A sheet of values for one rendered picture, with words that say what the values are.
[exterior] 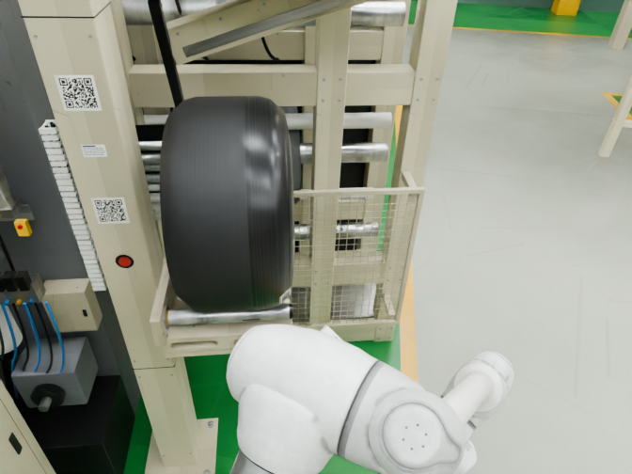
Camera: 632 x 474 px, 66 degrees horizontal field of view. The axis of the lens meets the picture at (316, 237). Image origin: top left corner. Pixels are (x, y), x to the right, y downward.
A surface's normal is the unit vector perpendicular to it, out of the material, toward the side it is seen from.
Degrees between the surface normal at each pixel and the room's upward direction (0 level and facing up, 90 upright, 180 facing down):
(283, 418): 49
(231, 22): 90
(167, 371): 90
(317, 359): 10
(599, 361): 0
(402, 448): 32
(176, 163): 40
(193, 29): 90
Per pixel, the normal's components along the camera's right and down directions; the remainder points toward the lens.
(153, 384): 0.11, 0.61
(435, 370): 0.03, -0.79
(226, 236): 0.11, 0.29
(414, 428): -0.11, -0.31
